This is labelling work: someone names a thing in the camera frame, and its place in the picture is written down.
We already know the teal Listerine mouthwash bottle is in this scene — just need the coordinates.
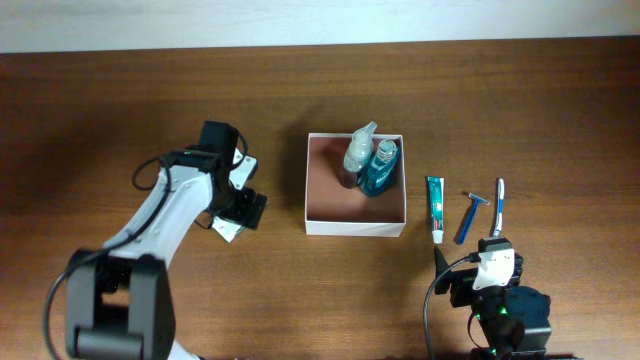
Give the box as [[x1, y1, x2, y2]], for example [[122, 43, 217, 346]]
[[361, 139, 399, 197]]

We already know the blue disposable razor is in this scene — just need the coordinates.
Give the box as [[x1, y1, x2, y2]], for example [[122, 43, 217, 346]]
[[455, 192, 491, 245]]

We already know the blue white toothbrush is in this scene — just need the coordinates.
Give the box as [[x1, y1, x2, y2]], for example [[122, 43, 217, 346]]
[[492, 178, 505, 237]]

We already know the green white Dettol soap box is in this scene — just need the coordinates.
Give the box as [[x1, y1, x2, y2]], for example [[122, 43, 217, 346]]
[[212, 217, 245, 243]]

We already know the clear spray bottle dark liquid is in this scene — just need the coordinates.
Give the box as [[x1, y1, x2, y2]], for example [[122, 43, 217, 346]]
[[340, 121, 377, 189]]

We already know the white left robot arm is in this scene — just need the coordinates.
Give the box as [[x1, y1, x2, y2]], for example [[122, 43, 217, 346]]
[[56, 121, 267, 360]]

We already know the teal Colgate toothpaste tube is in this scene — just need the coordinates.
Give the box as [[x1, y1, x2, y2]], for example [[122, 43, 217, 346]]
[[427, 176, 444, 244]]

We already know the white box pink interior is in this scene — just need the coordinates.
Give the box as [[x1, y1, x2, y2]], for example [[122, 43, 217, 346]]
[[304, 133, 408, 237]]

